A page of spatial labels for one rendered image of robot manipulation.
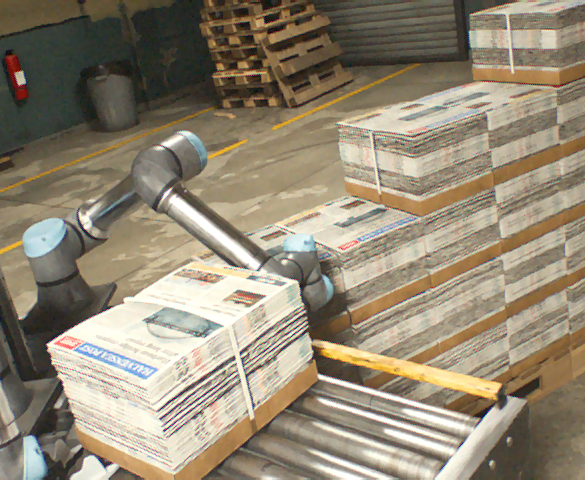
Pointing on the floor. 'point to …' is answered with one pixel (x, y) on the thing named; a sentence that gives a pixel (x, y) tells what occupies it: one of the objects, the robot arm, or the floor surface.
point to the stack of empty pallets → (239, 18)
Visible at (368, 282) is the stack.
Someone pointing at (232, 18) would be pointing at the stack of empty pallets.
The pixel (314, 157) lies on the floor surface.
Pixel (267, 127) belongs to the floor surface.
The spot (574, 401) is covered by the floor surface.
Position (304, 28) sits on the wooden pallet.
